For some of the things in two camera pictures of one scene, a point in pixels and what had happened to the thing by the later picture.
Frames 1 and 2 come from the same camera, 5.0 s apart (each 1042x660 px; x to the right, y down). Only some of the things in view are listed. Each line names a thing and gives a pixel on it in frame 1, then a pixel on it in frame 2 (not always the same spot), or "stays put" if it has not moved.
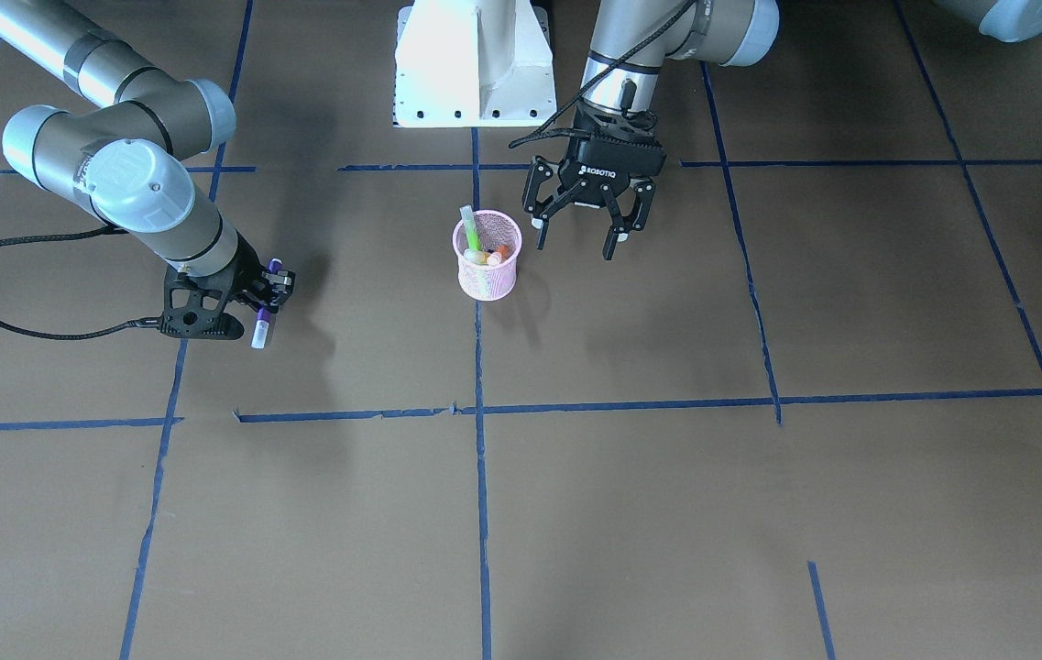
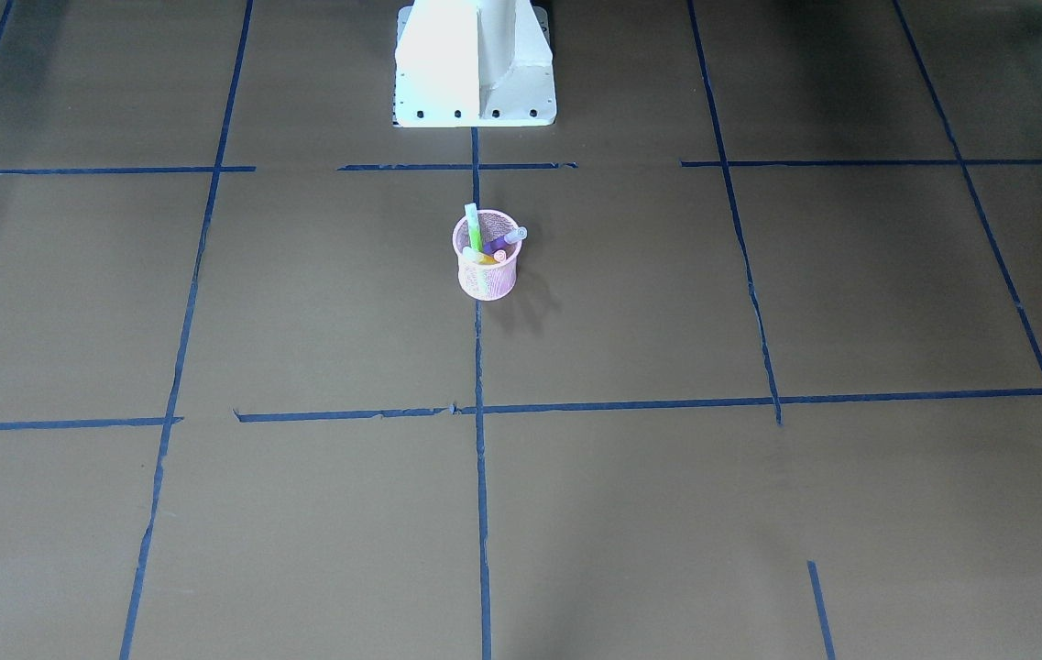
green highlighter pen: [473, 236] stays put
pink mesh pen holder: [487, 242] stays put
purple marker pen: [264, 314] to [499, 245]
